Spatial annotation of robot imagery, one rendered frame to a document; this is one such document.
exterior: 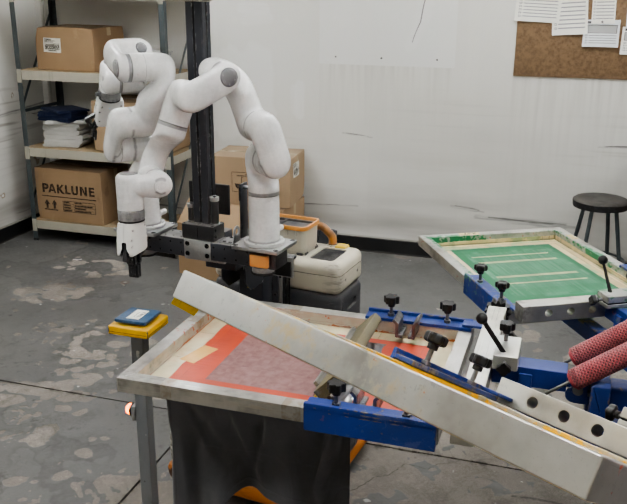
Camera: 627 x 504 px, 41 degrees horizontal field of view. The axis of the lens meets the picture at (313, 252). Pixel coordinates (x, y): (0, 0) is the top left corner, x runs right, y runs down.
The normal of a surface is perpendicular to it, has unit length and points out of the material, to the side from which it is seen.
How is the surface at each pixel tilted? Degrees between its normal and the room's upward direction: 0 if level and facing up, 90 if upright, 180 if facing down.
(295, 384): 0
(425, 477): 0
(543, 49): 90
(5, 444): 0
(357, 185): 90
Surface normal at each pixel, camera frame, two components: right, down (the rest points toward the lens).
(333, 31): -0.31, 0.29
